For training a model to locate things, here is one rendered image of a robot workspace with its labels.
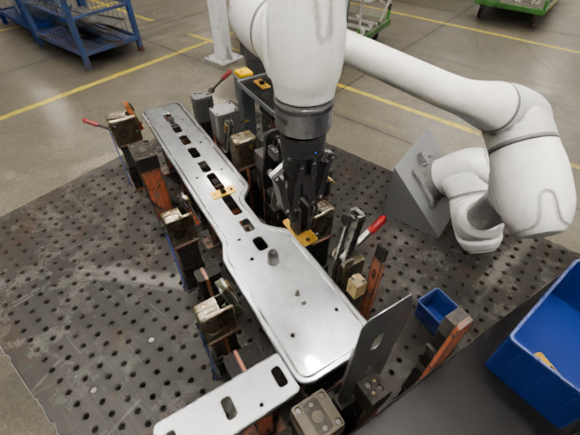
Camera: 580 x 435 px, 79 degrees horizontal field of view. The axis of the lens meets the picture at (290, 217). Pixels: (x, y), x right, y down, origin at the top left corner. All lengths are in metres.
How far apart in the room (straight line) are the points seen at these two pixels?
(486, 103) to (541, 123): 0.14
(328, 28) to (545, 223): 0.58
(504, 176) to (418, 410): 0.50
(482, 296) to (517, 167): 0.70
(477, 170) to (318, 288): 0.77
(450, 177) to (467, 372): 0.79
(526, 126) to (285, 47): 0.55
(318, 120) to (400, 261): 0.99
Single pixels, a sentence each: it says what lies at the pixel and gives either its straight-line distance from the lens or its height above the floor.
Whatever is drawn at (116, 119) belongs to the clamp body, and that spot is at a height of 1.05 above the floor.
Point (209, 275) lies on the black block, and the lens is 1.01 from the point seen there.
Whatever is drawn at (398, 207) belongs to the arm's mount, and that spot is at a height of 0.77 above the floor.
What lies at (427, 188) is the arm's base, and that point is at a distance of 1.54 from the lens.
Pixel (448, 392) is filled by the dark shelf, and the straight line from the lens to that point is 0.87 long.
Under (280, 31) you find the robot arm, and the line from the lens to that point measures 0.48.
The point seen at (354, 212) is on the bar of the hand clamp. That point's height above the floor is 1.21.
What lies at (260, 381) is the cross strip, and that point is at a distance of 0.85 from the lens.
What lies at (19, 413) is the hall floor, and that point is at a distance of 2.24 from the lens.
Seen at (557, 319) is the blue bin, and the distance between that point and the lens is 1.07.
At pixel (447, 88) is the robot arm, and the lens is 0.73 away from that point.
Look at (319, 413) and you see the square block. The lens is 0.76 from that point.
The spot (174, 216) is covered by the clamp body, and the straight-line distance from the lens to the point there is 1.11.
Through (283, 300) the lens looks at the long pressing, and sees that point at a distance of 0.93.
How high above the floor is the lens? 1.79
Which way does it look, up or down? 45 degrees down
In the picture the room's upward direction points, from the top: straight up
